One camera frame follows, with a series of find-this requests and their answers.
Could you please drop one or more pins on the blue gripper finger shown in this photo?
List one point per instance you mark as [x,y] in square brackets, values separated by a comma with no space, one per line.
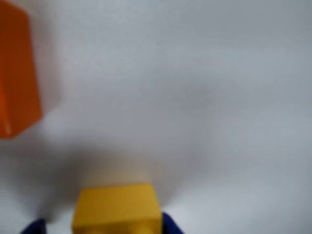
[35,228]
[171,225]

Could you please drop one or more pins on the yellow 2x2 block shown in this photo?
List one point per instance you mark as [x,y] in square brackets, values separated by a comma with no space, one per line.
[117,209]

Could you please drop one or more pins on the orange 2x4 block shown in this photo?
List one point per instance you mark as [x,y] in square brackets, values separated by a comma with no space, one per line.
[17,73]

